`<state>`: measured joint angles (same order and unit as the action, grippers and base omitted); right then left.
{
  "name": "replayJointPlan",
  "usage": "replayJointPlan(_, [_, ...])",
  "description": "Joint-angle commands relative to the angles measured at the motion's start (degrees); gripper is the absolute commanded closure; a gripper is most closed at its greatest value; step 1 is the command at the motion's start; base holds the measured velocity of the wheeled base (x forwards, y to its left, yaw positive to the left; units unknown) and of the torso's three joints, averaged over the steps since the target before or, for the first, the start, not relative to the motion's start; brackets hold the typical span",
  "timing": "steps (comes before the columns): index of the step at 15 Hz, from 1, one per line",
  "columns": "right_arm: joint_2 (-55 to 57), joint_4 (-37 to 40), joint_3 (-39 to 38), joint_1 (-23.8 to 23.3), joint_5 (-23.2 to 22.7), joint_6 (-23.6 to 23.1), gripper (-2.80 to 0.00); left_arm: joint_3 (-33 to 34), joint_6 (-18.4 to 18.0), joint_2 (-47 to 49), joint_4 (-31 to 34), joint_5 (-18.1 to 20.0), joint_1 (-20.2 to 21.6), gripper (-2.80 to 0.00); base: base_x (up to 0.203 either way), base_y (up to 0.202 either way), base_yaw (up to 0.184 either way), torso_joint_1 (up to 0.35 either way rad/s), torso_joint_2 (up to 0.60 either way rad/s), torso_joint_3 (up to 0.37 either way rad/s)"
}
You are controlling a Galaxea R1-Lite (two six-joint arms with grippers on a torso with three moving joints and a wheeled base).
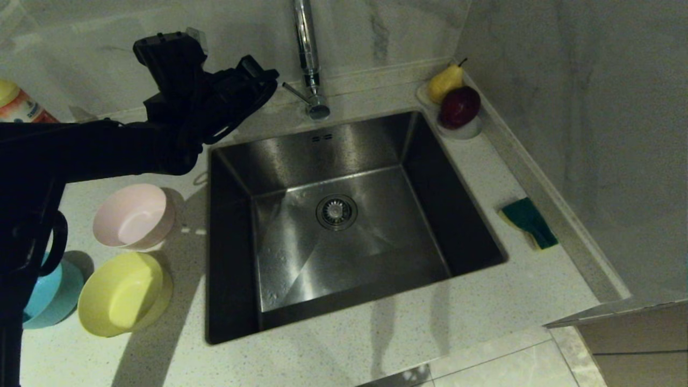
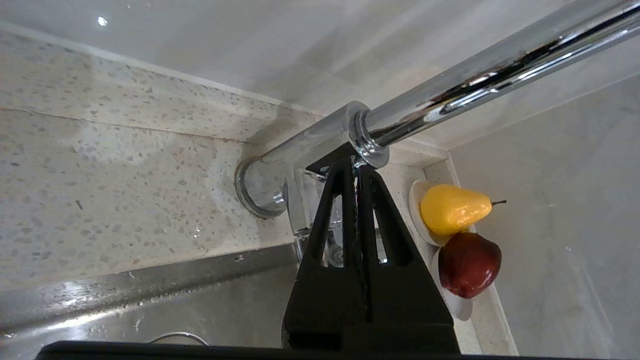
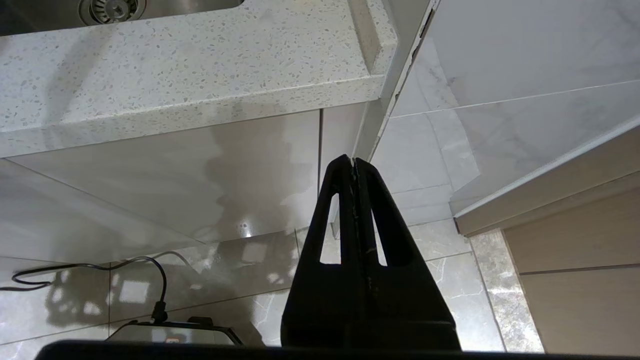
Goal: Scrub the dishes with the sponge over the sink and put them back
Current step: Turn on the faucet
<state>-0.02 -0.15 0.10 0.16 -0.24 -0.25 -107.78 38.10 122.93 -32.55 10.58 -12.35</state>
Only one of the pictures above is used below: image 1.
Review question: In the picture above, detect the chrome kitchen faucet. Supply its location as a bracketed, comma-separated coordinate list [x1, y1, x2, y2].
[282, 0, 332, 121]

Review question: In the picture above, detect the orange label detergent bottle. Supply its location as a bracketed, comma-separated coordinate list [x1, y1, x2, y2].
[0, 79, 60, 124]

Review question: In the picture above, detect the blue plastic bowl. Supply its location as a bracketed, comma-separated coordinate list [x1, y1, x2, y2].
[23, 253, 85, 329]

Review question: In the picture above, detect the green and yellow sponge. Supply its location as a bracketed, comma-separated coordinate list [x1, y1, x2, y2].
[499, 197, 560, 250]

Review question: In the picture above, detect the metal sink drain strainer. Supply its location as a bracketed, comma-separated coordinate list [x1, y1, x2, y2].
[316, 194, 359, 232]

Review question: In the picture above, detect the stainless steel sink basin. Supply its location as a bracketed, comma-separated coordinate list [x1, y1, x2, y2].
[206, 110, 508, 345]

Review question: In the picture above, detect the pink plastic bowl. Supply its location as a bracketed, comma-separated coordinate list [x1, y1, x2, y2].
[92, 183, 177, 251]

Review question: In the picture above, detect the yellow pear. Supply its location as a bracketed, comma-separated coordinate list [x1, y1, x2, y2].
[428, 58, 468, 105]

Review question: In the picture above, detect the dark red apple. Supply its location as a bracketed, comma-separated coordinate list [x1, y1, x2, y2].
[439, 86, 482, 131]

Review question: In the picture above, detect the yellow plastic bowl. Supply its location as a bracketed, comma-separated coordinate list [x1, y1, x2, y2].
[78, 252, 174, 338]

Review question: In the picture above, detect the small white dish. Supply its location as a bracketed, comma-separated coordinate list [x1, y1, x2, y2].
[417, 82, 483, 141]

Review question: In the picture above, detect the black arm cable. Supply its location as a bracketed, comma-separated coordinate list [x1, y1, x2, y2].
[203, 81, 278, 146]

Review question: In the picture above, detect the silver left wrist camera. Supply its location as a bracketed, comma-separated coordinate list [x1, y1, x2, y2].
[185, 27, 209, 55]

